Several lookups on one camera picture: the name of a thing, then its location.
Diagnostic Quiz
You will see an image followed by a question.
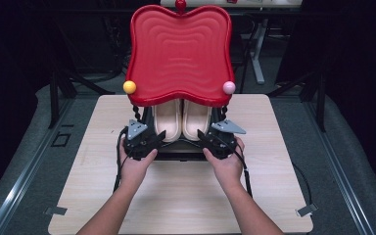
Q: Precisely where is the beige clog shoe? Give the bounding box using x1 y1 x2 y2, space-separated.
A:
152 99 183 144

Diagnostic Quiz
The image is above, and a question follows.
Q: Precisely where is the grey tape piece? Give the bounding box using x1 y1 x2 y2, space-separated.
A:
43 206 69 216
295 202 319 218

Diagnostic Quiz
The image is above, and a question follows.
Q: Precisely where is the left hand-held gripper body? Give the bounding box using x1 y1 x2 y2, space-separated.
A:
123 118 160 162

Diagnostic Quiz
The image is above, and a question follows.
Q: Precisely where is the grey metal floor rail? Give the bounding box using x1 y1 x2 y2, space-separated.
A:
302 97 376 235
0 97 76 235

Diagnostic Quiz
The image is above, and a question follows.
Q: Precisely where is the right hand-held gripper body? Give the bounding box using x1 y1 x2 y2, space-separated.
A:
207 118 247 161

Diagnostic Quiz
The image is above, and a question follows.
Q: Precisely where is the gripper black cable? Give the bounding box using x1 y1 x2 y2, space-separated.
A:
233 143 254 199
113 126 130 194

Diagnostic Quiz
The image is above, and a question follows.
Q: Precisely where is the person's right hand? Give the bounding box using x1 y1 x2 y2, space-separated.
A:
203 137 246 192

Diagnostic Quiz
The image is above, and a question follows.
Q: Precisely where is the dark curtain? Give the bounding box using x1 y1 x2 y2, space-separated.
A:
0 0 58 200
321 0 376 200

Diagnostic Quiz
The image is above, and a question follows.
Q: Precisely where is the red and black shoe rack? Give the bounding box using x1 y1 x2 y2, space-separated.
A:
122 0 237 162

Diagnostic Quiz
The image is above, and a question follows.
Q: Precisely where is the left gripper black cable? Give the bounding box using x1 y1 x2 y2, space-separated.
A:
113 126 130 194

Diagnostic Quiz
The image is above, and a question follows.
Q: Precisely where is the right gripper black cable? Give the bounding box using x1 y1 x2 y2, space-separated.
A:
233 143 254 199

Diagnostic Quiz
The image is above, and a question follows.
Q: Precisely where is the person's left hand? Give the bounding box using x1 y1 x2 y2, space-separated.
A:
118 138 159 191

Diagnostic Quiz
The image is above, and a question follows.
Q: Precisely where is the pale pink clog shoe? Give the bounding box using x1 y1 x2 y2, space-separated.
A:
181 99 213 143

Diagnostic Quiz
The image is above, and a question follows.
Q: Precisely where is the black metal stand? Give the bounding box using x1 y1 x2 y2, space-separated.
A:
267 70 328 133
47 65 116 130

